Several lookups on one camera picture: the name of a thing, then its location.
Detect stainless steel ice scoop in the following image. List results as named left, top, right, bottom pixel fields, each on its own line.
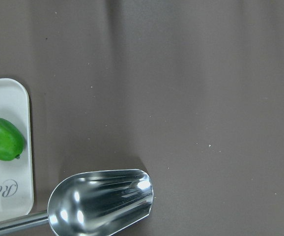
left=0, top=169, right=154, bottom=236

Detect green lime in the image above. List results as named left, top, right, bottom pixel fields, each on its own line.
left=0, top=118, right=25, bottom=161

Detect cream rectangular serving tray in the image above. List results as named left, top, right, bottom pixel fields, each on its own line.
left=0, top=78, right=34, bottom=221

